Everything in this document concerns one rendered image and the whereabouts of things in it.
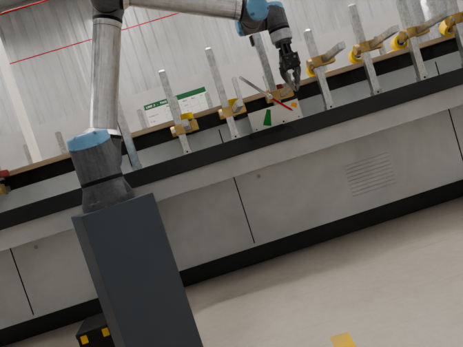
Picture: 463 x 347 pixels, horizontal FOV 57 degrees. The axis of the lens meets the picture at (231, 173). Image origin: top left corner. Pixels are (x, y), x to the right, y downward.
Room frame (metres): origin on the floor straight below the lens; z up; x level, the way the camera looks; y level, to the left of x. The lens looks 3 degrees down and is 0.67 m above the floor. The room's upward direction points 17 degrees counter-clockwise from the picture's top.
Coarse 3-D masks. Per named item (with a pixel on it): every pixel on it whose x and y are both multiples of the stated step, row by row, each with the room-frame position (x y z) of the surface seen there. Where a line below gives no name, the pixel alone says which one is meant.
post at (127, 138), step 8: (120, 104) 2.10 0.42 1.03; (120, 112) 2.09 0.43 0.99; (120, 120) 2.09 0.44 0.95; (120, 128) 2.09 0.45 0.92; (128, 128) 2.11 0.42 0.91; (128, 136) 2.09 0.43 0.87; (128, 144) 2.09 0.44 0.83; (128, 152) 2.09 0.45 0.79; (136, 160) 2.09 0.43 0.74; (136, 168) 2.08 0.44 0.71
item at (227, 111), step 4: (244, 104) 2.10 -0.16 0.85; (224, 108) 2.10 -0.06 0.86; (228, 108) 2.10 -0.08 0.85; (244, 108) 2.10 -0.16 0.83; (220, 112) 2.10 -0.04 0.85; (224, 112) 2.10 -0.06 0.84; (228, 112) 2.10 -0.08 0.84; (232, 112) 2.10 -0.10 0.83; (236, 112) 2.10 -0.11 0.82; (240, 112) 2.10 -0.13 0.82; (244, 112) 2.13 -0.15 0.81; (220, 116) 2.10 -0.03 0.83; (224, 116) 2.10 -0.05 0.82; (228, 116) 2.10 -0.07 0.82
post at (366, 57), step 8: (352, 8) 2.13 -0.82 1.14; (352, 16) 2.13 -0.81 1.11; (352, 24) 2.16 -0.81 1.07; (360, 24) 2.13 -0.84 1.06; (360, 32) 2.13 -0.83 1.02; (360, 40) 2.13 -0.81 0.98; (368, 56) 2.13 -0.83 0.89; (368, 64) 2.13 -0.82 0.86; (368, 72) 2.13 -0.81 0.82; (368, 80) 2.16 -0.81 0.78; (376, 80) 2.13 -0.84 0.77; (376, 88) 2.13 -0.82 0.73
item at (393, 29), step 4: (392, 28) 1.86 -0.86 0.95; (396, 28) 1.86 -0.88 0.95; (384, 32) 1.94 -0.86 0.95; (388, 32) 1.91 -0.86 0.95; (392, 32) 1.87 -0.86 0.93; (396, 32) 1.88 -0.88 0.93; (380, 36) 1.99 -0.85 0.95; (384, 36) 1.95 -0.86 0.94; (388, 36) 1.93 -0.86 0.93; (372, 40) 2.08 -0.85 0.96; (376, 40) 2.04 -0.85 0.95; (380, 40) 2.00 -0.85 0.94; (384, 40) 2.01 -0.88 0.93; (372, 44) 2.10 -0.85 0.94; (376, 44) 2.06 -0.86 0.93; (356, 56) 2.32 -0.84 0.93
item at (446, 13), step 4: (440, 12) 1.91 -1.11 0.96; (444, 12) 1.88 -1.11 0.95; (448, 12) 1.87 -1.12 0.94; (452, 12) 1.87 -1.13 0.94; (436, 16) 1.95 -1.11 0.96; (440, 16) 1.92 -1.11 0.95; (444, 16) 1.89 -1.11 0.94; (448, 16) 1.88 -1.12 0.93; (428, 20) 2.02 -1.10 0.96; (432, 20) 1.99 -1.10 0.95; (436, 20) 1.96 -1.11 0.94; (440, 20) 1.93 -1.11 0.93; (424, 24) 2.06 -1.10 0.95; (428, 24) 2.03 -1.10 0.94; (432, 24) 2.00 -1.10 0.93; (416, 28) 2.13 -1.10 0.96; (420, 28) 2.10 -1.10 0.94; (424, 28) 2.06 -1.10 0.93; (428, 28) 2.08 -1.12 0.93; (400, 40) 2.31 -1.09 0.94
